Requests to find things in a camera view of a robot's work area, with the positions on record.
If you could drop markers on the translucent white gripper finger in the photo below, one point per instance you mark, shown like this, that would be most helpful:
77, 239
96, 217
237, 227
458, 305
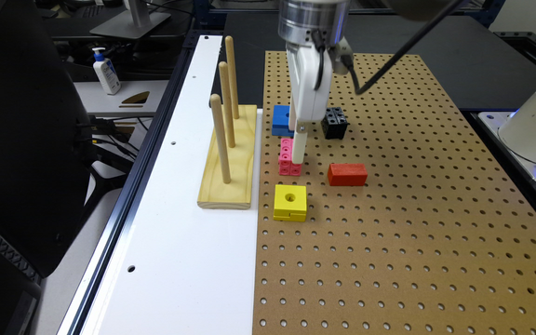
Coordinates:
298, 147
292, 116

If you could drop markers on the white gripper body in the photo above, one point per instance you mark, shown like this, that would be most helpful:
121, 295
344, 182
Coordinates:
310, 74

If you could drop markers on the pink interlocking cube block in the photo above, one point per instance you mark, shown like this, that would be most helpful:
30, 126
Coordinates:
286, 167

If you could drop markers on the blue block with hole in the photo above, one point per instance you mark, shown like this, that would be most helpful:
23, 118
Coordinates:
280, 121

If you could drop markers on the black interlocking cube block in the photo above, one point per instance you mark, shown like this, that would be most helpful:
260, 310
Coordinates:
334, 123

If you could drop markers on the red rectangular block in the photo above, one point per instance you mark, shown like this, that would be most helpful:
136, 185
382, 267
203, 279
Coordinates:
347, 174

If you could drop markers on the yellow block with hole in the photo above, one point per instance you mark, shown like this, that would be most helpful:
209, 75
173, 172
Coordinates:
290, 203

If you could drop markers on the rear wooden peg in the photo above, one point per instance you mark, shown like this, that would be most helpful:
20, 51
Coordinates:
230, 56

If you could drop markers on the wooden peg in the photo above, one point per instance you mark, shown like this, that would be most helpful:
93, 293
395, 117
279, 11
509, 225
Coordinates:
215, 104
227, 104
230, 56

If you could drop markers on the front wooden peg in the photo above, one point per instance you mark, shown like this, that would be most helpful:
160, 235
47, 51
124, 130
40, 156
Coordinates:
215, 104

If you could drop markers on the middle wooden peg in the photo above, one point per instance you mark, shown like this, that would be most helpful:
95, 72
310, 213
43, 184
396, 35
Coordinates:
227, 104

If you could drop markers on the wooden base board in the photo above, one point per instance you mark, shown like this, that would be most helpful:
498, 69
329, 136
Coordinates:
214, 193

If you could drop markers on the brown perforated pegboard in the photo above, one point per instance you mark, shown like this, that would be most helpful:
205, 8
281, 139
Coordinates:
438, 240

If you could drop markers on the white table panel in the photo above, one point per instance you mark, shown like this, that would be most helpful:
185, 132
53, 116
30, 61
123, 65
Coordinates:
178, 268

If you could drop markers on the silver monitor stand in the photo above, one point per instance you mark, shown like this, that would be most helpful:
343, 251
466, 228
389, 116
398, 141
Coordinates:
133, 23

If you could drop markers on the white lotion pump bottle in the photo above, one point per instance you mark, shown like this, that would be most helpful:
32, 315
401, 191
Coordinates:
105, 71

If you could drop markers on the black office chair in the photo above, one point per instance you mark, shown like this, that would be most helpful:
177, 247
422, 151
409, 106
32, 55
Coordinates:
46, 156

